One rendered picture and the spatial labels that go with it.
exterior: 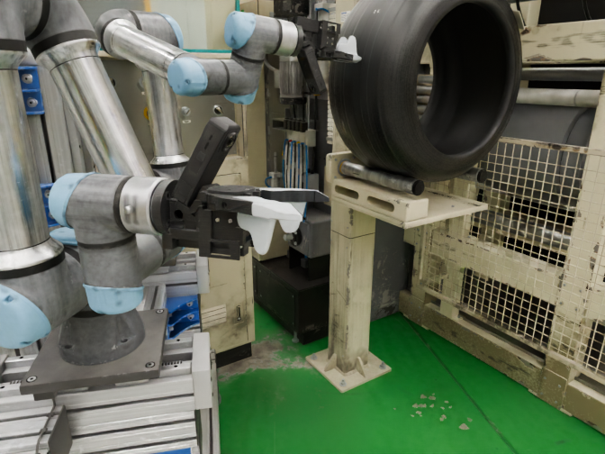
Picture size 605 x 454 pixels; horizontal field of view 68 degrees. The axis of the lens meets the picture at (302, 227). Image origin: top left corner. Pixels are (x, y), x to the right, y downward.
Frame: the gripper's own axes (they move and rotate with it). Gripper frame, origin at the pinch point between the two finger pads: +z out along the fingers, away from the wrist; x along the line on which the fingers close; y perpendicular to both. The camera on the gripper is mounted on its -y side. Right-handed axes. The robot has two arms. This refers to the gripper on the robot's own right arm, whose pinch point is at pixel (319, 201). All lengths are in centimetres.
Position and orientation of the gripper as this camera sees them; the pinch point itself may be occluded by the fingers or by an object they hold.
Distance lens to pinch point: 52.8
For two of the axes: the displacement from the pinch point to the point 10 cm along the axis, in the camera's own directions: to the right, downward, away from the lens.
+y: -0.3, 9.8, 2.0
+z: 9.7, 0.8, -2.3
